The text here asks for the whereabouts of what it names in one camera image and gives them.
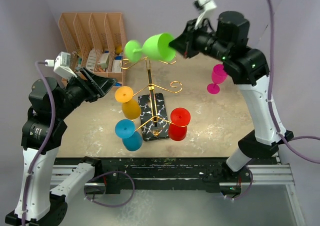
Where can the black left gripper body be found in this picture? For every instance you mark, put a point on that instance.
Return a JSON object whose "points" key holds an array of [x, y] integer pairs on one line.
{"points": [[75, 97]]}

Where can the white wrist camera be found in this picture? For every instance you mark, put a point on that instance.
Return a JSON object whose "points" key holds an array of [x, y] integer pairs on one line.
{"points": [[62, 65], [205, 9]]}

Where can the green plastic wine glass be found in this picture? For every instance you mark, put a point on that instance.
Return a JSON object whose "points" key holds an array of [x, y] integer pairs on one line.
{"points": [[155, 47]]}

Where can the gold wire glass rack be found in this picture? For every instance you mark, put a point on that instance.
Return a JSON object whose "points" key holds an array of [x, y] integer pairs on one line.
{"points": [[154, 124]]}

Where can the pink plastic wine glass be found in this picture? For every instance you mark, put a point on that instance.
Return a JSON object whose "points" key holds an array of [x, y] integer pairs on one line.
{"points": [[218, 76]]}

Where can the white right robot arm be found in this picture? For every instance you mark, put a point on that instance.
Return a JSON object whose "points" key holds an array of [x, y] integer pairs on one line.
{"points": [[249, 70]]}

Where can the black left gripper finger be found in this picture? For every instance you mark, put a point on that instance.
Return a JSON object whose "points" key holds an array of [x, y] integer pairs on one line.
{"points": [[88, 89], [99, 86]]}

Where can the yellow round object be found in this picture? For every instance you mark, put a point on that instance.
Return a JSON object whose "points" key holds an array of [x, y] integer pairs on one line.
{"points": [[118, 49]]}

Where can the white red medicine box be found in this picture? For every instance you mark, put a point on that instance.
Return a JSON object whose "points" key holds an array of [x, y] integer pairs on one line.
{"points": [[103, 61]]}

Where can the white printed label packet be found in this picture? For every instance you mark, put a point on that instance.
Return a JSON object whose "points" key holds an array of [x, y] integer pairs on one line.
{"points": [[91, 60]]}

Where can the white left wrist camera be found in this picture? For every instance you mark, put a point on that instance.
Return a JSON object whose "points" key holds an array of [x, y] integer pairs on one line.
{"points": [[62, 65]]}

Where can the orange plastic wine glass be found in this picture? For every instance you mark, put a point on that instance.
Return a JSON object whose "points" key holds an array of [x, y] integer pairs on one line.
{"points": [[129, 105]]}

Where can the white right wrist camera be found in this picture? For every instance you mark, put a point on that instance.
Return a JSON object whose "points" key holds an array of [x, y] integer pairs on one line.
{"points": [[205, 9]]}

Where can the peach plastic desk organizer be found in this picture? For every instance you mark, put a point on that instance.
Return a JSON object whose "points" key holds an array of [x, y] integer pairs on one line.
{"points": [[82, 32]]}

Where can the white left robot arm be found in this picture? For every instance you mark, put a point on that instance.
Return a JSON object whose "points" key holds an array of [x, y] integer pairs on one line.
{"points": [[41, 138]]}

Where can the red plastic wine glass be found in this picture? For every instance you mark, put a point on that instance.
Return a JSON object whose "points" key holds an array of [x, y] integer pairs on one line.
{"points": [[180, 118]]}

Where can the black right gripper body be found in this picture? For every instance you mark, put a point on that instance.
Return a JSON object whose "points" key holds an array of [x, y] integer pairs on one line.
{"points": [[207, 42]]}

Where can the blue plastic wine glass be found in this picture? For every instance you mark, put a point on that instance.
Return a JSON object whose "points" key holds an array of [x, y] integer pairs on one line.
{"points": [[126, 131]]}

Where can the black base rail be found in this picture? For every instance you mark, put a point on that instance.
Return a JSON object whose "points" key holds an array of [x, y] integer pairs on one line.
{"points": [[180, 173]]}

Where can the white blue labelled box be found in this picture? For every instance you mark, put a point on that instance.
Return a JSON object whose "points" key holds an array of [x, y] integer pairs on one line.
{"points": [[117, 64]]}

